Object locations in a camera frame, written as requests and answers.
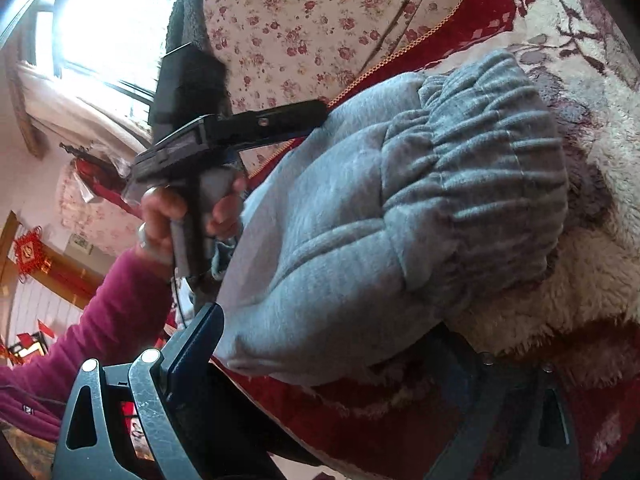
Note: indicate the dark grey fleece garment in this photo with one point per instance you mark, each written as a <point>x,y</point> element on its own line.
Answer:
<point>187,10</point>

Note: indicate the pink floral cloth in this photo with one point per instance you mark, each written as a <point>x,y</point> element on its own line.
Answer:
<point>95,215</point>

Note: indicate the pink floral cushion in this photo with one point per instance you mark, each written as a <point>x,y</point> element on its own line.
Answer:
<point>300,20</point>

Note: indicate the white curtain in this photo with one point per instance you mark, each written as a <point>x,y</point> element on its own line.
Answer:
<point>65,105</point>

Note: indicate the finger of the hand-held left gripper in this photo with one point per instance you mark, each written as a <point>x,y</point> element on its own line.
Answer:
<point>270,122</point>

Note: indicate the window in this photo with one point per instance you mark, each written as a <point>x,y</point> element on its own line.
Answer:
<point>115,20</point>

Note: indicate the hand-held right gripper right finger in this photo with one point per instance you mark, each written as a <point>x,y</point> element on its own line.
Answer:
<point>465,375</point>

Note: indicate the person's left hand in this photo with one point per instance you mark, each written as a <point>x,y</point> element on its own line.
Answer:
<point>155,220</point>

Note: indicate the red floral plush blanket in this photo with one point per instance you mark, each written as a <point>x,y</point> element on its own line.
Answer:
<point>575,285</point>

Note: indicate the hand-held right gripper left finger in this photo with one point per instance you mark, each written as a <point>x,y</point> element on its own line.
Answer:
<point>192,355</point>

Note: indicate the person's left forearm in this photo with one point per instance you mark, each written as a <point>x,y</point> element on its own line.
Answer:
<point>90,330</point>

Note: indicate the red knot ornament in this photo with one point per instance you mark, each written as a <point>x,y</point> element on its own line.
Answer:
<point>30,250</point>

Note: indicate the light grey fleece pants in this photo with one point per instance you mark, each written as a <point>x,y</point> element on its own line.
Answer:
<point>350,235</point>

